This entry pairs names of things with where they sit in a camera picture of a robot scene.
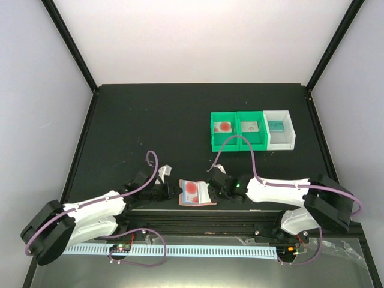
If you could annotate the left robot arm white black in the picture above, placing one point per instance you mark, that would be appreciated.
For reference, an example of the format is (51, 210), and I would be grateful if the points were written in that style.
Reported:
(58, 226)

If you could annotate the black aluminium rail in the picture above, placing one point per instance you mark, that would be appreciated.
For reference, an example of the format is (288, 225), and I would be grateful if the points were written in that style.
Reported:
(195, 223)

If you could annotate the left circuit board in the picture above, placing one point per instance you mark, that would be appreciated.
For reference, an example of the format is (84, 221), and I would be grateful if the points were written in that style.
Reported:
(120, 248)

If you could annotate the circuit board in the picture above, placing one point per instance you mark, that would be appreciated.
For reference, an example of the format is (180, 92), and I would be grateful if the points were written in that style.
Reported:
(287, 251)
(120, 248)

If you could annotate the black frame post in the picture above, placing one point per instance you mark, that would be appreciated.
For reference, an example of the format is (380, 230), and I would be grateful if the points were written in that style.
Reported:
(343, 27)
(65, 34)

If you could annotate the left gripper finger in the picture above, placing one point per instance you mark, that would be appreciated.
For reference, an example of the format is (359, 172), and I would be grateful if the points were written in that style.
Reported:
(176, 195)
(176, 190)

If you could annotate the left green bin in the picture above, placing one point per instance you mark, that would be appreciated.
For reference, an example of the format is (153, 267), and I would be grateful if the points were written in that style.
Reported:
(217, 139)

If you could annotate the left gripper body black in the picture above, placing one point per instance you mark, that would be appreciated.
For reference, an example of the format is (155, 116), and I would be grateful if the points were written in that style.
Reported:
(161, 195)

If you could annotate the teal card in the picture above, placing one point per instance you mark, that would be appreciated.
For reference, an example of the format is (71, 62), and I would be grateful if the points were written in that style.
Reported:
(277, 126)

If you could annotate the white slotted cable duct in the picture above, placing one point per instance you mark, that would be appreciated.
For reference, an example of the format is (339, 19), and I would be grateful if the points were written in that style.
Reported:
(218, 251)

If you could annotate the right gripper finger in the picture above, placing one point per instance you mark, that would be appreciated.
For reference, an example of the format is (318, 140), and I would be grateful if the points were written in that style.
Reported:
(212, 195)
(210, 186)

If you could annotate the right circuit board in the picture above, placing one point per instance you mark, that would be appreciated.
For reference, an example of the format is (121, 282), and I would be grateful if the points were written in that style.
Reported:
(287, 251)

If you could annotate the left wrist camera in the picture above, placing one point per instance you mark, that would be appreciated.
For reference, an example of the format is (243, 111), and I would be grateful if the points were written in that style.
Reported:
(163, 171)

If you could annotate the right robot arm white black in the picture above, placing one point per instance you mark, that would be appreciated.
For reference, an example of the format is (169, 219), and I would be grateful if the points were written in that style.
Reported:
(319, 203)

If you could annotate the left black frame post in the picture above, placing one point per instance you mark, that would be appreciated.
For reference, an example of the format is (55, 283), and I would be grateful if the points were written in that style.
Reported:
(65, 34)

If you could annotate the brown leather card holder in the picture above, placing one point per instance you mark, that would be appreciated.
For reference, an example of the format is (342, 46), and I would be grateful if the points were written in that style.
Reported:
(195, 204)

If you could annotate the green bin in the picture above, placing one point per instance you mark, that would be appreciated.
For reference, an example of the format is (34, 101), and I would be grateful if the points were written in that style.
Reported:
(259, 140)
(217, 139)

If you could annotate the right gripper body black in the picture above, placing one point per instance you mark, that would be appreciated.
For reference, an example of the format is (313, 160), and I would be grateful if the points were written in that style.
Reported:
(224, 193)

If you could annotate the grey white card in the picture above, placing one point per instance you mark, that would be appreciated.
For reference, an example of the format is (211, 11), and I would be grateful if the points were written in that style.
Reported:
(249, 127)

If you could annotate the right black frame post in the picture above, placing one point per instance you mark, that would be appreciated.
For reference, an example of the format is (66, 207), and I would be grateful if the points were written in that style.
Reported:
(343, 27)

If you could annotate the middle green bin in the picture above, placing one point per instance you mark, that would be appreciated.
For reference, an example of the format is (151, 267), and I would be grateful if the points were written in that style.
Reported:
(259, 140)

